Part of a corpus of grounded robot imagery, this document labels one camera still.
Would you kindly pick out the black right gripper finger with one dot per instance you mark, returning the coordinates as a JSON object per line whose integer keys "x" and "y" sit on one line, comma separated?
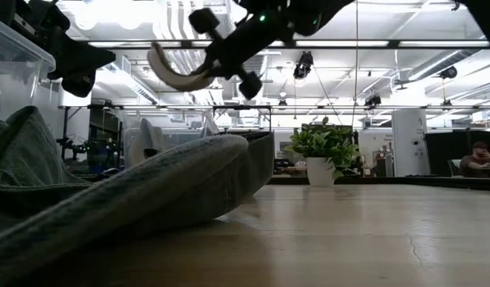
{"x": 205, "y": 65}
{"x": 213, "y": 74}

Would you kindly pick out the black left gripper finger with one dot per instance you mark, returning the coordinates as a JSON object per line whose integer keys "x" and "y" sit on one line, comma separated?
{"x": 81, "y": 52}
{"x": 81, "y": 65}

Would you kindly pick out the beige baseball cap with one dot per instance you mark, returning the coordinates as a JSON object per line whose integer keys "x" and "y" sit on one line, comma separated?
{"x": 169, "y": 77}
{"x": 147, "y": 139}

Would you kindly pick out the clear plastic bin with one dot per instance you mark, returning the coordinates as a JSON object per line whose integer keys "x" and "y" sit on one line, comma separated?
{"x": 13, "y": 71}

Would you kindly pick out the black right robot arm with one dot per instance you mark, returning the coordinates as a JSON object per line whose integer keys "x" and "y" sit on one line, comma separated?
{"x": 308, "y": 16}

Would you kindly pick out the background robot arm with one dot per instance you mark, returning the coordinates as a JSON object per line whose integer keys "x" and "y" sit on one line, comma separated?
{"x": 75, "y": 148}

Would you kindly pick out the potted green plant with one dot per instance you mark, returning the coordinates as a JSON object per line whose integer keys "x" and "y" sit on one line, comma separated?
{"x": 324, "y": 147}

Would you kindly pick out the black overhead beam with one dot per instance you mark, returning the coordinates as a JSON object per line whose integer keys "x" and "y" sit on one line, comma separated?
{"x": 392, "y": 44}

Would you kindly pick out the white pillar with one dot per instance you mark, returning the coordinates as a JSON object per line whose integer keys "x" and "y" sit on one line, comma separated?
{"x": 408, "y": 143}

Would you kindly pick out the person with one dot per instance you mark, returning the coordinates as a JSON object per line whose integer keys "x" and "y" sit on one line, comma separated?
{"x": 477, "y": 161}

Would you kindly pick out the black hanging camera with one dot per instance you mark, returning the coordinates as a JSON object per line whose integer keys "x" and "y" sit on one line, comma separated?
{"x": 448, "y": 72}
{"x": 373, "y": 101}
{"x": 303, "y": 65}

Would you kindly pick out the black aluminium table frame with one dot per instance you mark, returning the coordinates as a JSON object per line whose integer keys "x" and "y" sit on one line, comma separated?
{"x": 388, "y": 180}

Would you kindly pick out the black partition wall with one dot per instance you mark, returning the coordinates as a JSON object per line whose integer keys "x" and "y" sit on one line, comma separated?
{"x": 444, "y": 147}

